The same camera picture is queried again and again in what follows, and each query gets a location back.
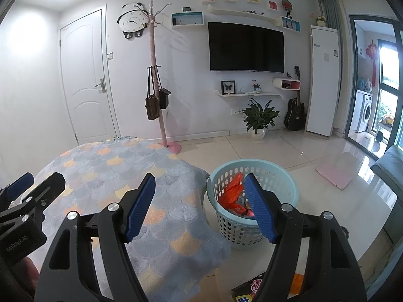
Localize white curved high shelf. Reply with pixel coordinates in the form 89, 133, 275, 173
207, 3, 284, 27

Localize pink coat rack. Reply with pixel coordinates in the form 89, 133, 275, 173
145, 0, 182, 155

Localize white door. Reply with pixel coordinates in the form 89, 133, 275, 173
60, 5, 122, 147

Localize red plastic bag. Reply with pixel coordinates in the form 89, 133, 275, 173
218, 172, 248, 214

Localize dark glass door frame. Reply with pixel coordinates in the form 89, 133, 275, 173
345, 14, 403, 161

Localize framed butterfly picture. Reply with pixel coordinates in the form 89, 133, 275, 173
220, 80, 237, 95

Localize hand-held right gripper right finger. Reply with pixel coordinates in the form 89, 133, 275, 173
244, 172, 369, 302

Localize green potted plant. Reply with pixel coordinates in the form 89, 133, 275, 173
241, 98, 280, 140

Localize grey curtain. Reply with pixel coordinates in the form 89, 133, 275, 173
315, 0, 350, 33

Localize light blue plastic basket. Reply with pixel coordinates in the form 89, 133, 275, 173
206, 159, 299, 248

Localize white and pink wall box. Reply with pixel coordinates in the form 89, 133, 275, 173
272, 77, 301, 90

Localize red knot decoration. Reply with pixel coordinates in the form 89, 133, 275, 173
365, 39, 380, 87

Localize white curved low shelf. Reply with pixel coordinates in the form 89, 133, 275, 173
214, 91, 279, 98

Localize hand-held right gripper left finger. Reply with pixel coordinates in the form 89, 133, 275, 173
33, 173, 156, 302

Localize white washing machine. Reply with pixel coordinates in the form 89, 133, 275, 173
356, 93, 374, 133

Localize grey sofa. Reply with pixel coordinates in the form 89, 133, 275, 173
370, 145, 403, 202

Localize black hanging bag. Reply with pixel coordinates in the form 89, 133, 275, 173
156, 66, 172, 110

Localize brown hanging bag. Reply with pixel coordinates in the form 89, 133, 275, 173
145, 66, 160, 121

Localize panda wall clock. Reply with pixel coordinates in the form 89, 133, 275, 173
117, 3, 150, 39

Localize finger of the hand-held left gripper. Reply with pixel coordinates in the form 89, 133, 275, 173
0, 172, 35, 203
0, 172, 66, 227

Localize scale-patterned tablecloth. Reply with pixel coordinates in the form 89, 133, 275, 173
31, 136, 232, 302

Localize black wall television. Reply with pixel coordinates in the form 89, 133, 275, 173
207, 21, 285, 73

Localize pink floor scale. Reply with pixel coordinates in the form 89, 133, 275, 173
316, 159, 355, 191

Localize long white and blue wall box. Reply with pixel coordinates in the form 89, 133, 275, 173
171, 12, 206, 28

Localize black acoustic guitar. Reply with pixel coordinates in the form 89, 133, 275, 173
284, 65, 307, 132

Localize black snack packet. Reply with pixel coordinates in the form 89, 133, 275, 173
231, 278, 274, 302

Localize white standing air conditioner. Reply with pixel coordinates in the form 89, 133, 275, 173
305, 25, 342, 138

